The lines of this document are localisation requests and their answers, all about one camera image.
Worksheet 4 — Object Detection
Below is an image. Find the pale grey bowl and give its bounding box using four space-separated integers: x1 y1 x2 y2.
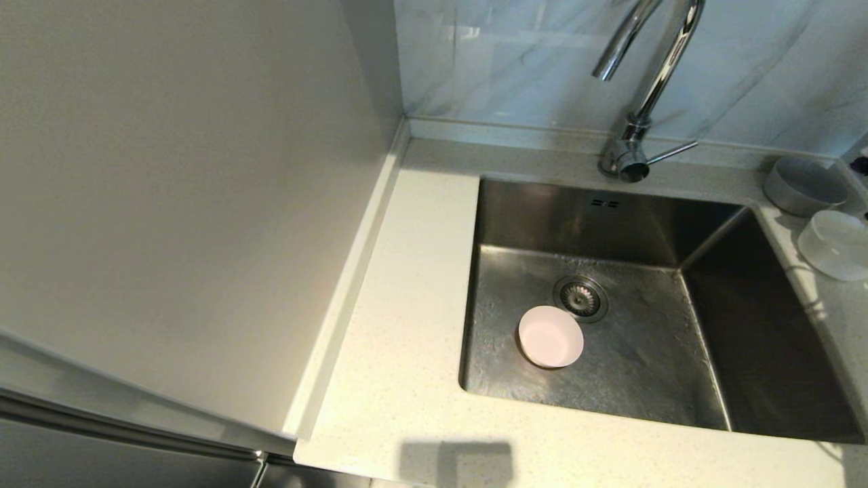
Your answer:
763 157 850 218

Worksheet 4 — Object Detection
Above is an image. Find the white bowl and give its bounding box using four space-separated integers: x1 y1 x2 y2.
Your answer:
797 209 868 282

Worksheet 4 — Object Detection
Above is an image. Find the chrome gooseneck faucet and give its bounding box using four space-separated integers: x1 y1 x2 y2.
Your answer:
592 0 706 184

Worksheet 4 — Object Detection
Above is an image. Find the pink bowl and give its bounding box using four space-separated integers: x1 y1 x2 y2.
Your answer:
517 305 585 369

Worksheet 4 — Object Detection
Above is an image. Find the stainless steel sink basin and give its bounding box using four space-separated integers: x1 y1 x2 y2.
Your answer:
459 176 866 446

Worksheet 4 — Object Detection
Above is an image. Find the round metal drain strainer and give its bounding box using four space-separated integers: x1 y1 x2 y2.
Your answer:
553 274 610 324

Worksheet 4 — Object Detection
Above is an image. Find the grey base cabinet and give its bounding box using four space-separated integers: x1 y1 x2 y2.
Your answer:
261 455 374 488

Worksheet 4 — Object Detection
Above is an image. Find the tall cabinet unit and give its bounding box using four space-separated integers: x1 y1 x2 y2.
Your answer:
0 0 411 488

